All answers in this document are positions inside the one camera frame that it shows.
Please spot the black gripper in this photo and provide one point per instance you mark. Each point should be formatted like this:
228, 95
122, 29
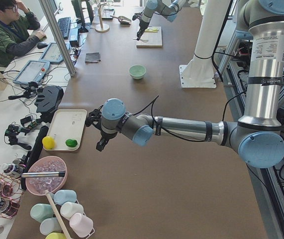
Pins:
104, 135
142, 25

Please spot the white spoon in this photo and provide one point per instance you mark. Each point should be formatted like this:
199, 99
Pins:
142, 40

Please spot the light green bowl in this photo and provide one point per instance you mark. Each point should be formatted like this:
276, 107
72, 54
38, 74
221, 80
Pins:
137, 71

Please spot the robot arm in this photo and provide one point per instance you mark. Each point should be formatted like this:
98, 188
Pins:
256, 134
156, 7

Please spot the pink bowl with ice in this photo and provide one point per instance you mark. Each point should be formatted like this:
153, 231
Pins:
38, 186

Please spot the wooden cutting board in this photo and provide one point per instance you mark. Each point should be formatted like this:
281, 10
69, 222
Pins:
155, 39

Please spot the metal scoop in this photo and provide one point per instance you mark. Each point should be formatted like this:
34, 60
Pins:
122, 20

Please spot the green lime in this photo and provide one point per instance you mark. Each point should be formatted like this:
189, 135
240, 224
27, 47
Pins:
72, 143

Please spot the cream serving tray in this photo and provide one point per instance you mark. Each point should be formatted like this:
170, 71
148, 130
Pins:
67, 123

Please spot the wooden mug tree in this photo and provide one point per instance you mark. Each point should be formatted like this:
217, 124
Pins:
102, 27

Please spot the metal ice tongs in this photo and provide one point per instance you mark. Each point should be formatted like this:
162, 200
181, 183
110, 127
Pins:
43, 174

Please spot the yellow lemon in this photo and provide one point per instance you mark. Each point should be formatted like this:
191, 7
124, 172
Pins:
48, 142

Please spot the grey folded cloth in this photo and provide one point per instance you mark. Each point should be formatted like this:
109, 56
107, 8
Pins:
92, 57

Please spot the black monitor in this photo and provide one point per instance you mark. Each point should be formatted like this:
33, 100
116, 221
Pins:
82, 25

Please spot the black keyboard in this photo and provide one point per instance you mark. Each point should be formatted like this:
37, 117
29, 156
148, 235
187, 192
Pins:
64, 26

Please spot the pastel cup rack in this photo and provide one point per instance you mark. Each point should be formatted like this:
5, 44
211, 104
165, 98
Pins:
64, 204

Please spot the upper teach pendant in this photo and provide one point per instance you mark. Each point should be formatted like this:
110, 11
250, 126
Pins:
52, 54

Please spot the teach pendant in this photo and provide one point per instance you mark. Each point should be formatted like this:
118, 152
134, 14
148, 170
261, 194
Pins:
52, 54
33, 71

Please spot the lower teach pendant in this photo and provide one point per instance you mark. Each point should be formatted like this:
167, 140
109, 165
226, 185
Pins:
33, 71

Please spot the person in green jacket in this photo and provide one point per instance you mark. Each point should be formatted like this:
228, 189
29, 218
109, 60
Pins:
19, 31

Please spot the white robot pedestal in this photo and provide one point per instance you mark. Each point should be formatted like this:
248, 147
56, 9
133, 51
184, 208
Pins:
199, 73

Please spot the aluminium frame post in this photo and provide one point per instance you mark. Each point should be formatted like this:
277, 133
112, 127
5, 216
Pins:
46, 7

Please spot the copper wire bottle rack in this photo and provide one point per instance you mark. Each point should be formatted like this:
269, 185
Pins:
10, 189

